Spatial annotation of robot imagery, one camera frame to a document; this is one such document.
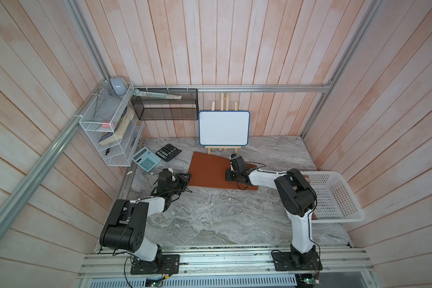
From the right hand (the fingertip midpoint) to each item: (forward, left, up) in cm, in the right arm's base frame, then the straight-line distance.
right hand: (226, 173), depth 103 cm
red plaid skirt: (-24, -42, +1) cm, 48 cm away
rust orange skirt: (+1, +11, +2) cm, 11 cm away
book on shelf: (-2, +55, +31) cm, 63 cm away
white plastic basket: (-17, -56, +1) cm, 58 cm away
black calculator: (+13, +37, +3) cm, 39 cm away
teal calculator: (+8, +49, +3) cm, 50 cm away
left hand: (-9, +19, +8) cm, 22 cm away
